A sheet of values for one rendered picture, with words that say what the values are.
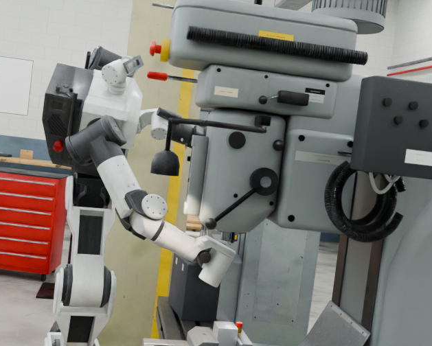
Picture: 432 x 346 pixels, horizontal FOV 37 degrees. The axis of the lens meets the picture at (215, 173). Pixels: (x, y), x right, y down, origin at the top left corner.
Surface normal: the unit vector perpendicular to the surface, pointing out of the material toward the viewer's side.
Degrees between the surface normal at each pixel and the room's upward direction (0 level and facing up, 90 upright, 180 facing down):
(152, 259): 90
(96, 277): 61
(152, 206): 55
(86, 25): 90
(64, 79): 34
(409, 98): 90
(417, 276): 88
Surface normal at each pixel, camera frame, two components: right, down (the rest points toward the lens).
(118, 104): 0.26, -0.77
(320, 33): 0.15, 0.07
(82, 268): 0.31, -0.41
